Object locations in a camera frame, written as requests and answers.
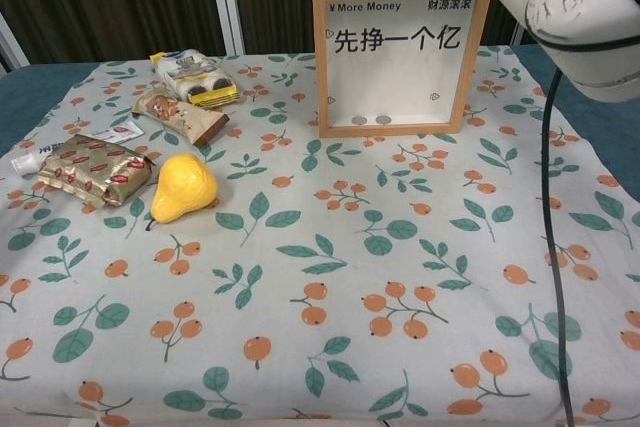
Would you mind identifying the teal table cover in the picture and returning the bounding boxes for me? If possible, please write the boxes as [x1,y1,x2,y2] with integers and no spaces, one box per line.
[0,43,640,193]

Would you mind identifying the white yellow cookie pack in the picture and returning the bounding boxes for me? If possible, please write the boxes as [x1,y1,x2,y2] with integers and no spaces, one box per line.
[150,49,242,109]

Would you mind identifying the brown snack bar wrapper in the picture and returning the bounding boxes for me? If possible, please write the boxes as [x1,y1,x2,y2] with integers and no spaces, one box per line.
[132,90,231,149]

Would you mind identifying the floral orange-berry tablecloth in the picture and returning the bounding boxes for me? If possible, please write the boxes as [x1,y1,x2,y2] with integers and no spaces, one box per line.
[0,44,640,427]

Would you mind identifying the yellow toy pear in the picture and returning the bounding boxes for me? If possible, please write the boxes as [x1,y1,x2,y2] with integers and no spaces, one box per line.
[144,152,220,232]

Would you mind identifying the white toothpaste tube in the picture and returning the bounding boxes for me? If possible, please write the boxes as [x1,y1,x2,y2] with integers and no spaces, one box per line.
[10,121,145,178]

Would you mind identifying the gold foil snack packet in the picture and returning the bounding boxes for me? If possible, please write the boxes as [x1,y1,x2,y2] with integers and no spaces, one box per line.
[37,134,154,209]

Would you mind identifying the wooden frame money box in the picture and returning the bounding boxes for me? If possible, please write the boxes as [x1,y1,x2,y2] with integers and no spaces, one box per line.
[311,0,493,139]

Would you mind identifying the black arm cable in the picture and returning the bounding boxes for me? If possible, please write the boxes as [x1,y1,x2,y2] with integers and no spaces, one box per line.
[538,66,577,427]

